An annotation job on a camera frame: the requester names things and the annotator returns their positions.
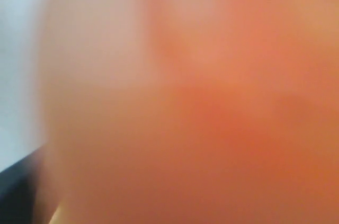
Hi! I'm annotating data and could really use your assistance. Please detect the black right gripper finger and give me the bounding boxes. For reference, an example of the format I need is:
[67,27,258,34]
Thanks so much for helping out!
[1,147,59,224]

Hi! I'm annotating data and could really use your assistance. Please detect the orange pump soap bottle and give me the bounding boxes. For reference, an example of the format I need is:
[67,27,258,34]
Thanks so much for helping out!
[39,0,338,223]

